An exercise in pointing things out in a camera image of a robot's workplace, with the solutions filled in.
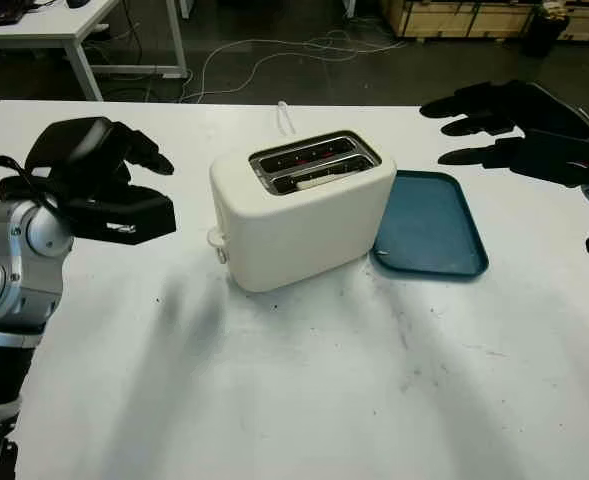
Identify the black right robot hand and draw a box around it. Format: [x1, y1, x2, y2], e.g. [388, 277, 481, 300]
[418, 79, 589, 172]

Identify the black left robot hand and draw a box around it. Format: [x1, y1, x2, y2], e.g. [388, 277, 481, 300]
[23, 116, 176, 202]

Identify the blue plastic tray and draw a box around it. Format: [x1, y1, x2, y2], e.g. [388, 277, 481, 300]
[368, 168, 490, 281]

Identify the slice of white bread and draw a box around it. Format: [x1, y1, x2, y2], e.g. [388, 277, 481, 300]
[296, 174, 335, 191]

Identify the cream white two-slot toaster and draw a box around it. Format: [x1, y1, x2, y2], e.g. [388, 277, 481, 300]
[208, 130, 398, 293]

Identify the black waste bin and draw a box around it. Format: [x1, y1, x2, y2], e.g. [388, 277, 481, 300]
[521, 4, 568, 57]

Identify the white office desk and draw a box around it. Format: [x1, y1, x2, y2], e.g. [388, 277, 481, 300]
[0, 0, 190, 101]

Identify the large wooden crate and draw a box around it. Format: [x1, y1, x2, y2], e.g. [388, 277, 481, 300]
[378, 0, 535, 41]

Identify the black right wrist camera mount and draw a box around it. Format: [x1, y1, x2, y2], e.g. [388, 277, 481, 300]
[511, 128, 589, 189]

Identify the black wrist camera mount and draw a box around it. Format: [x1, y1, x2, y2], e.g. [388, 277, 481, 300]
[511, 128, 589, 189]
[66, 180, 178, 246]

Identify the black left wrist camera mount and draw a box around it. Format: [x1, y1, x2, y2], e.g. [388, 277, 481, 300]
[66, 180, 178, 246]

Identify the white cable on floor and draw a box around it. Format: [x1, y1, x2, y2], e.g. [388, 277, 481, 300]
[181, 29, 405, 104]

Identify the white toaster power cord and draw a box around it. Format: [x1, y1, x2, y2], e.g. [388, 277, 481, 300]
[276, 101, 298, 136]

